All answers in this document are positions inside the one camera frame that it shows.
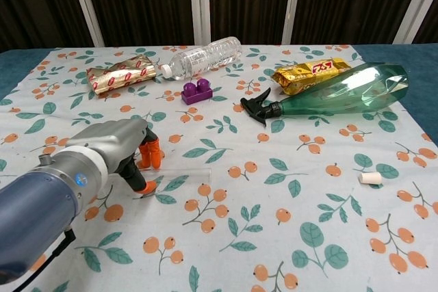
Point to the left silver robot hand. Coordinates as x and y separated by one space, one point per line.
109 141

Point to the clear plastic water bottle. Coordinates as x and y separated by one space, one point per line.
205 56

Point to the champagne foil wrapper red print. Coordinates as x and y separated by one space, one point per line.
119 75

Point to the purple toy brick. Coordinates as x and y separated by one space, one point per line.
195 93

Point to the clear glass tube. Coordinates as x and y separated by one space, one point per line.
184 174

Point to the yellow gold snack pack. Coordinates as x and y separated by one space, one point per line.
308 73

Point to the green spray bottle black trigger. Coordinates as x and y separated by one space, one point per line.
349 93

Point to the floral print tablecloth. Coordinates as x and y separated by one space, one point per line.
256 210

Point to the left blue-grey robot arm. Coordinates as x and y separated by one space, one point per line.
37 203

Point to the black folding screen white frame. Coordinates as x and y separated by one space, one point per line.
246 1

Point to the small white cork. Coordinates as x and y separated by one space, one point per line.
369 178

